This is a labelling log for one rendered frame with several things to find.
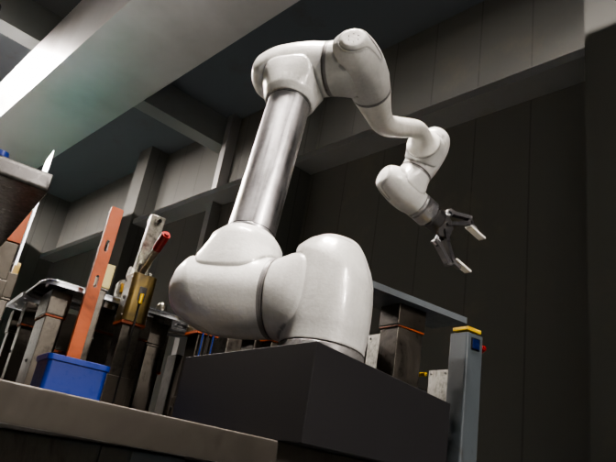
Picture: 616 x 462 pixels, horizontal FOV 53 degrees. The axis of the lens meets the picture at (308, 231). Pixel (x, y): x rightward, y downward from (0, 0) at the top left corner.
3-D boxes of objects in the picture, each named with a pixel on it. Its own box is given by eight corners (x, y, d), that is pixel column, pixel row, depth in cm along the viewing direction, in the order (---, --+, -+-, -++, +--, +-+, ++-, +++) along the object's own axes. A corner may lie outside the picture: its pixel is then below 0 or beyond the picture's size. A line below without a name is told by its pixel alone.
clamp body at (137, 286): (109, 431, 142) (148, 283, 155) (124, 432, 134) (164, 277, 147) (82, 425, 138) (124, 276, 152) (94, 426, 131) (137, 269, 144)
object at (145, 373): (135, 435, 160) (162, 326, 171) (142, 436, 156) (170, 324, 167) (116, 432, 157) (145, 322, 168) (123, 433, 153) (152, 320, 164)
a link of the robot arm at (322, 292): (353, 340, 100) (370, 221, 109) (250, 333, 106) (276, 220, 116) (374, 369, 113) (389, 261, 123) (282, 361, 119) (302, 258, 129)
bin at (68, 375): (81, 418, 114) (94, 369, 118) (97, 419, 107) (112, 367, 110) (19, 406, 109) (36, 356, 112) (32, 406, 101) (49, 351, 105)
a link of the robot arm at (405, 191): (418, 215, 188) (439, 182, 191) (381, 184, 183) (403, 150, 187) (400, 218, 198) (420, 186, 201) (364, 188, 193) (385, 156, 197)
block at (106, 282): (66, 421, 139) (111, 268, 153) (71, 421, 136) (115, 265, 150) (50, 418, 137) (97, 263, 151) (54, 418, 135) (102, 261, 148)
